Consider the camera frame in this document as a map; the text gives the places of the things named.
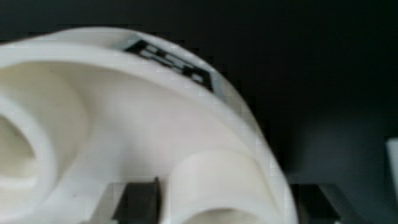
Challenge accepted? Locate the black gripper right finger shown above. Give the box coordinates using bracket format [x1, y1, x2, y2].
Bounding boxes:
[292, 184, 363, 224]

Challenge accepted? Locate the white round stool seat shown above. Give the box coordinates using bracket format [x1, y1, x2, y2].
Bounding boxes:
[0, 27, 299, 224]

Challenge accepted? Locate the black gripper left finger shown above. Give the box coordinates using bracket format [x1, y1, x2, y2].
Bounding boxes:
[91, 178, 162, 224]

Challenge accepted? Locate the white U-shaped obstacle fence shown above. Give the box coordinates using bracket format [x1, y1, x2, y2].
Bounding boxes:
[386, 138, 398, 179]

